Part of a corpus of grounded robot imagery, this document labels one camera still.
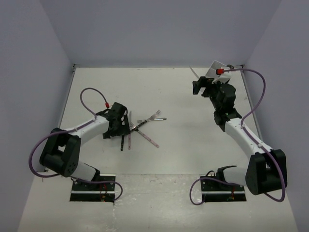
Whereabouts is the pink handled knife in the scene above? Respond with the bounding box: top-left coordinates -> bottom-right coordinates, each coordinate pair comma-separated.
127,110 -> 133,151

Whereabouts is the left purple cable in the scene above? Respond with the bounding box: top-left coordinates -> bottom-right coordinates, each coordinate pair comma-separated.
28,87 -> 124,202

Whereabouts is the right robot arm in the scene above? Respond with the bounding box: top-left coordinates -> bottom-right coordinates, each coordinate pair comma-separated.
193,76 -> 287,195

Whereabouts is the pink handled fork upper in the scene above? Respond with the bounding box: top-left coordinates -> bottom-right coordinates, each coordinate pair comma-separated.
137,117 -> 167,124

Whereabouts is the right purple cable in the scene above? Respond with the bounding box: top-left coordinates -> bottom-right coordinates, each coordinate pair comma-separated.
189,68 -> 286,205

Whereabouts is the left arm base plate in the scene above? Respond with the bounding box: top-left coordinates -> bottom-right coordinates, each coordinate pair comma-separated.
70,178 -> 115,203

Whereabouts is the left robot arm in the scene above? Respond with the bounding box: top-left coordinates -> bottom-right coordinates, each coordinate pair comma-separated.
39,102 -> 130,190

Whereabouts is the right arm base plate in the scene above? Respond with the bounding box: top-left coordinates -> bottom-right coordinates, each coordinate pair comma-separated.
200,180 -> 247,203

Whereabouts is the black handled knife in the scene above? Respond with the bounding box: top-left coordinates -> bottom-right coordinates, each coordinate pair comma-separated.
120,135 -> 125,151

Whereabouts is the black handled fork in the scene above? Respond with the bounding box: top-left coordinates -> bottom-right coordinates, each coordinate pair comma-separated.
130,110 -> 161,132

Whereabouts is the white divided utensil container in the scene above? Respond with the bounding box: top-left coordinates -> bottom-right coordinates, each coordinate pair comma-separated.
205,60 -> 229,79

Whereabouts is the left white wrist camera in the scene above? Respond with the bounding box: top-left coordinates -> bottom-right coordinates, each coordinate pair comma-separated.
212,68 -> 231,84

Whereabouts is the purple cable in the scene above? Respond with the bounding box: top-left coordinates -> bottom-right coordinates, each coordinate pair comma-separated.
28,87 -> 124,202
189,68 -> 286,205

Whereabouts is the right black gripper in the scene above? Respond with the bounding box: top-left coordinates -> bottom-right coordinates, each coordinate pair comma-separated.
193,76 -> 225,111

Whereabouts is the green handled knife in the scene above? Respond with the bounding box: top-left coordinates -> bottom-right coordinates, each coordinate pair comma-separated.
189,66 -> 199,79

